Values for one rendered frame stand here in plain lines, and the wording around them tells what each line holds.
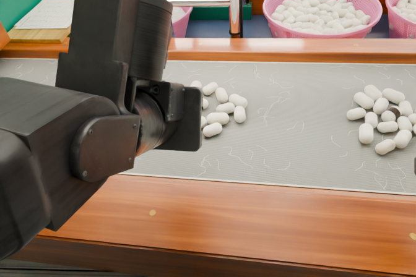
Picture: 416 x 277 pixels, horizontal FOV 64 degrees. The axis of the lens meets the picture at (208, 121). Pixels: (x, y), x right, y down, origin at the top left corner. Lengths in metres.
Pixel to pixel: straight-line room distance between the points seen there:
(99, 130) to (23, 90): 0.05
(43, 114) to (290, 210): 0.34
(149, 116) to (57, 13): 0.72
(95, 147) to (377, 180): 0.42
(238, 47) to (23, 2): 0.58
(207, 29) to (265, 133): 0.47
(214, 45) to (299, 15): 0.25
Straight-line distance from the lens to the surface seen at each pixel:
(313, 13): 0.90
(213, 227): 0.43
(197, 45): 0.72
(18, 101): 0.19
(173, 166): 0.52
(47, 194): 0.17
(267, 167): 0.51
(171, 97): 0.29
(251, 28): 0.95
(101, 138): 0.19
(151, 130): 0.26
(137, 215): 0.46
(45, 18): 0.95
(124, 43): 0.23
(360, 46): 0.73
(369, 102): 0.61
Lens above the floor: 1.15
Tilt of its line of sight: 45 degrees down
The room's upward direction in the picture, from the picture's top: 7 degrees counter-clockwise
